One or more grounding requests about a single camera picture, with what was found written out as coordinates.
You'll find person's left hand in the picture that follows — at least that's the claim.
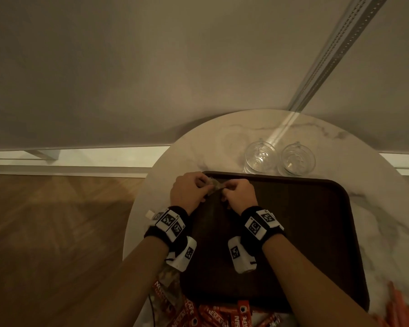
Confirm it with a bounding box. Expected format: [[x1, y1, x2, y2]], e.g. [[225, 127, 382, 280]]
[[170, 172, 214, 215]]

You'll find person's right hand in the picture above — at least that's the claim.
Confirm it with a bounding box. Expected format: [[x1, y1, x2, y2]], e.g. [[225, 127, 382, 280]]
[[219, 178, 259, 216]]

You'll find pyramid tea bag with string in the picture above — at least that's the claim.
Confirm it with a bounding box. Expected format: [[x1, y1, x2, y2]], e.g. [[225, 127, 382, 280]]
[[204, 177, 226, 198]]

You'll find dark brown tray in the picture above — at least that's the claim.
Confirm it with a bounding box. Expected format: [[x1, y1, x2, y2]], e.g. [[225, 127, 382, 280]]
[[179, 170, 370, 314]]

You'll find pile of red Nescafe sachets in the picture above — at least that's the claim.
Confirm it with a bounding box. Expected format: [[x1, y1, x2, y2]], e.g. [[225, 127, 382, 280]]
[[151, 279, 284, 327]]

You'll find pile of orange stick packets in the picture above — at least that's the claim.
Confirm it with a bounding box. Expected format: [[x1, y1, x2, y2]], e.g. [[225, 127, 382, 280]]
[[374, 281, 409, 327]]

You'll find person's left forearm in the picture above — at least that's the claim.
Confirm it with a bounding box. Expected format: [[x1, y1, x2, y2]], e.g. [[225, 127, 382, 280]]
[[44, 234, 171, 327]]

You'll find person's right forearm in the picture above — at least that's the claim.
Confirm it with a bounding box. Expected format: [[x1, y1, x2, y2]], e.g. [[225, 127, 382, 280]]
[[260, 231, 379, 327]]

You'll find black right wristband with markers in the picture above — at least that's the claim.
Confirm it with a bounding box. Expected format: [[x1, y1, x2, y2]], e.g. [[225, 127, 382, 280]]
[[240, 206, 287, 256]]

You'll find black wristband with markers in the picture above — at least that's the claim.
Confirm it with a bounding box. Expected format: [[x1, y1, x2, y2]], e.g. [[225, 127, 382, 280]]
[[240, 206, 287, 256], [144, 206, 191, 253]]

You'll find black left wristband with markers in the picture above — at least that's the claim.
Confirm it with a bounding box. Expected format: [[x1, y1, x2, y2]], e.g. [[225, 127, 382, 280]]
[[144, 206, 191, 253]]

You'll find clear glass cup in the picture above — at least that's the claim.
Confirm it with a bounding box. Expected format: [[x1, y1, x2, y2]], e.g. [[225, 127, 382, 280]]
[[279, 142, 317, 177], [244, 139, 279, 175]]

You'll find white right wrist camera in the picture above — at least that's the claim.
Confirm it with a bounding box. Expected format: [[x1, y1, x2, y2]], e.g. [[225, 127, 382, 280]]
[[227, 236, 258, 274]]

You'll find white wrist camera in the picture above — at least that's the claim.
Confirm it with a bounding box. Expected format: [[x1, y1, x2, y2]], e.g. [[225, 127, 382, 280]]
[[227, 236, 258, 274], [165, 236, 198, 272]]

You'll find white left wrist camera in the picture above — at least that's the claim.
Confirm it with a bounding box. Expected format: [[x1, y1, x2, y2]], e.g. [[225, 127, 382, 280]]
[[165, 236, 198, 272]]

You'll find black left camera cable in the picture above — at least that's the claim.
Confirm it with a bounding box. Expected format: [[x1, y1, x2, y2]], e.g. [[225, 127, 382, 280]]
[[148, 296, 157, 327]]

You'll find perforated metal wall rail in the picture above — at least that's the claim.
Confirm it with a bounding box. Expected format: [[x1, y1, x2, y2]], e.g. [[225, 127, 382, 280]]
[[286, 0, 391, 113]]

